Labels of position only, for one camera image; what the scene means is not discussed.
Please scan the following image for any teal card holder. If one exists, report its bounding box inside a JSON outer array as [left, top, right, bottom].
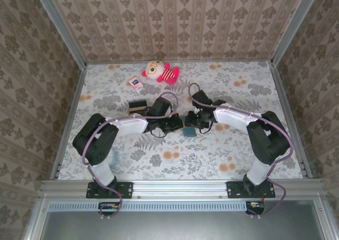
[[182, 126, 198, 138]]

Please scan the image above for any floral table cover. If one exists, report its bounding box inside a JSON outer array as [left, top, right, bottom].
[[57, 61, 305, 181]]

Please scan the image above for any small pink white packet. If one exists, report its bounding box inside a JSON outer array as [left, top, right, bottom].
[[128, 75, 144, 93]]

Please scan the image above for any pink white plush toy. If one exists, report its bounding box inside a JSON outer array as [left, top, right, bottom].
[[141, 60, 180, 86]]

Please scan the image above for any blue rimmed clear container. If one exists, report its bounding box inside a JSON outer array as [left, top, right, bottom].
[[110, 147, 119, 168]]

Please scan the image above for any grey metal panel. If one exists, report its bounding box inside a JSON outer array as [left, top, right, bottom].
[[23, 199, 339, 240]]

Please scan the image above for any aluminium back rail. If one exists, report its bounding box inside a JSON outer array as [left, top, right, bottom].
[[85, 59, 274, 65]]

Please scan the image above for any aluminium front rail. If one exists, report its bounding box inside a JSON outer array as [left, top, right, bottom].
[[39, 179, 325, 201]]

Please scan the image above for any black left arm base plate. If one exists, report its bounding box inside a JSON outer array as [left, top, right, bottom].
[[86, 181, 133, 199]]

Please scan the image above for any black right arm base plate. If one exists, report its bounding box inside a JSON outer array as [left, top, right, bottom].
[[226, 181, 276, 199]]

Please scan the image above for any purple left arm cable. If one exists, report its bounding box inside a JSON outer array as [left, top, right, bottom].
[[82, 92, 180, 220]]

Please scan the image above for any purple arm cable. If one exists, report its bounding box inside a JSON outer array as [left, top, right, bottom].
[[187, 82, 295, 220], [82, 92, 180, 220]]

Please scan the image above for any grey slotted cable duct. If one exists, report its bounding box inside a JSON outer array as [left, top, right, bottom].
[[48, 200, 265, 212]]

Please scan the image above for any aluminium side rail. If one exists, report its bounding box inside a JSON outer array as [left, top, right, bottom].
[[50, 64, 87, 181], [271, 61, 313, 180]]

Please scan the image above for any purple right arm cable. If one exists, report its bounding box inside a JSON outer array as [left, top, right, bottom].
[[187, 82, 295, 220]]

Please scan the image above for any aluminium frame post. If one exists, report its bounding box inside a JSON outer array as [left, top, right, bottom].
[[271, 0, 324, 66], [31, 0, 87, 68]]

